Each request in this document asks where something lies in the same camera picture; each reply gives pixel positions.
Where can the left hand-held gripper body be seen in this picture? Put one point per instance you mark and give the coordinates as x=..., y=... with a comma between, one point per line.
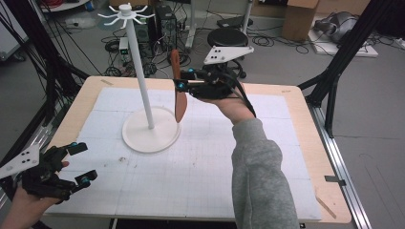
x=47, y=178

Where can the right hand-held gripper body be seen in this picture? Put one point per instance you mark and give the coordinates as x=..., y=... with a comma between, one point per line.
x=216, y=86

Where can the wooden rice spatula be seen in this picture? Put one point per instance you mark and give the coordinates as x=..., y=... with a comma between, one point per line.
x=181, y=105

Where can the white hook stand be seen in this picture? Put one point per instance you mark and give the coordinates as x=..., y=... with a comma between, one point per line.
x=149, y=136

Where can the person's right hand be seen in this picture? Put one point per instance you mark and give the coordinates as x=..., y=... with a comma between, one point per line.
x=234, y=109

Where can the person's left hand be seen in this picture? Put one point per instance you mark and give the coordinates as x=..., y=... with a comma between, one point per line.
x=30, y=205

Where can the white metal stand leg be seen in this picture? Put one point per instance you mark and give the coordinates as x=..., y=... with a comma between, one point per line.
x=247, y=16
x=191, y=28

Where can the black round stool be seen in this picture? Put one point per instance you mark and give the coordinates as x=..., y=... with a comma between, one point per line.
x=227, y=38

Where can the black computer tower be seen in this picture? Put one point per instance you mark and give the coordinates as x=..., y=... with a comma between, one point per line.
x=166, y=28

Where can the black flat device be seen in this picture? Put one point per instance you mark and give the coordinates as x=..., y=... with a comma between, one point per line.
x=234, y=21

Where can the white device with green light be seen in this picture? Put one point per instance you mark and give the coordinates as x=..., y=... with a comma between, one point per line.
x=123, y=47

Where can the white grid mat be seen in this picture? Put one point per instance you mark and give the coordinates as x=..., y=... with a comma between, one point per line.
x=159, y=178

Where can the cardboard box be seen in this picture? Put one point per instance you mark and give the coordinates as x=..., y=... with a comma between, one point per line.
x=299, y=19

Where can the grey cabinet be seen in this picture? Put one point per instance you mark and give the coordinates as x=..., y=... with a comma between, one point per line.
x=11, y=38

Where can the grey bag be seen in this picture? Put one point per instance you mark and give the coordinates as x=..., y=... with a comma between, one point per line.
x=337, y=27

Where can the white flat board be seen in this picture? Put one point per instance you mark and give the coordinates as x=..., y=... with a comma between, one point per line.
x=350, y=49

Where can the white round table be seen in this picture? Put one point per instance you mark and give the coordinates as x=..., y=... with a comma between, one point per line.
x=67, y=5

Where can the black tape strip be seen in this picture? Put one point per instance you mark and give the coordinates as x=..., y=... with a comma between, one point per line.
x=335, y=180

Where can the thin wooden stick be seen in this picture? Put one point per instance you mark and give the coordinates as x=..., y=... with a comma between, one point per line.
x=325, y=206

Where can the aluminium rail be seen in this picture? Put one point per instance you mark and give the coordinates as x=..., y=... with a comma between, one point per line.
x=344, y=171
x=31, y=140

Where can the black metal frame stand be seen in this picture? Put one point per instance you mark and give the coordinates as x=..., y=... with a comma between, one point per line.
x=54, y=73
x=344, y=54

